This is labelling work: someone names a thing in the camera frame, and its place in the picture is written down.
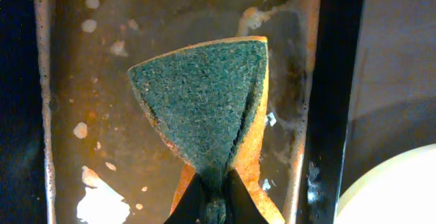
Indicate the white plate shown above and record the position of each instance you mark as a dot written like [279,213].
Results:
[400,190]

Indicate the small black water tray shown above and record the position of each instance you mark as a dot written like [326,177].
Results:
[92,119]

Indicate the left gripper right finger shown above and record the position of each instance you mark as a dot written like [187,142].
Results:
[240,208]

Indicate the yellow green scrub sponge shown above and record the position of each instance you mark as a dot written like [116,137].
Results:
[208,104]

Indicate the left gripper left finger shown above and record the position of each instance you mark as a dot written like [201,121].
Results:
[192,206]

